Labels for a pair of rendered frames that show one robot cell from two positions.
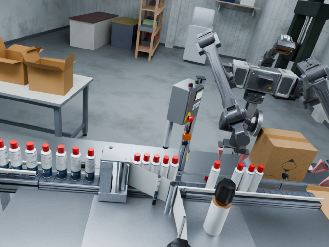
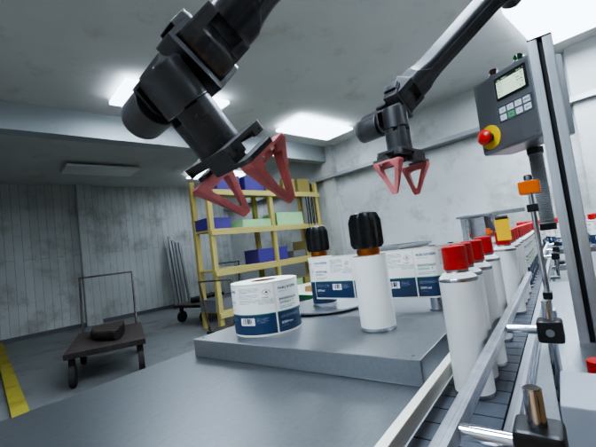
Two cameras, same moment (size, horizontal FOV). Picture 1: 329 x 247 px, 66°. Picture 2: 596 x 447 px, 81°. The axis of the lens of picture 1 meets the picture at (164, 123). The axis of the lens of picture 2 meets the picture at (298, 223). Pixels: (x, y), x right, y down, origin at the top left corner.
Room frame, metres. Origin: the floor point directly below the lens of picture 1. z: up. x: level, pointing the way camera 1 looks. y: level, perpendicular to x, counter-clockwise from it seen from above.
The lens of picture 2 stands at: (1.41, -1.09, 1.11)
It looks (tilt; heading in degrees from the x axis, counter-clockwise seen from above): 4 degrees up; 135
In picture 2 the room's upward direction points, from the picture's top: 7 degrees counter-clockwise
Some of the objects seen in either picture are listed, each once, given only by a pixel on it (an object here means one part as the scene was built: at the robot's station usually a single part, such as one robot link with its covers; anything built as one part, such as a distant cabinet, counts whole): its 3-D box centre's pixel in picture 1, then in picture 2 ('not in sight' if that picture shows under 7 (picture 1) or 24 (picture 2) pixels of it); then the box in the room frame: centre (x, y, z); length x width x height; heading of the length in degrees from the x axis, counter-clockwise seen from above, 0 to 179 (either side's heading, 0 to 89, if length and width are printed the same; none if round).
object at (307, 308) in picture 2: not in sight; (325, 305); (0.54, -0.12, 0.89); 0.31 x 0.31 x 0.01
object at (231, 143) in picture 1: (236, 140); (399, 144); (1.02, -0.34, 1.32); 0.10 x 0.07 x 0.07; 87
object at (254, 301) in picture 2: not in sight; (266, 303); (0.56, -0.42, 0.95); 0.20 x 0.20 x 0.14
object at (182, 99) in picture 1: (185, 101); (519, 108); (1.22, -0.09, 1.38); 0.17 x 0.10 x 0.19; 153
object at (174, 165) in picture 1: (172, 171); (508, 271); (1.14, -0.09, 0.98); 0.05 x 0.05 x 0.20
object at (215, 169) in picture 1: (213, 176); (490, 286); (1.17, -0.33, 0.98); 0.05 x 0.05 x 0.20
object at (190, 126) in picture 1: (187, 132); (565, 187); (1.29, -0.14, 1.17); 0.04 x 0.04 x 0.67; 8
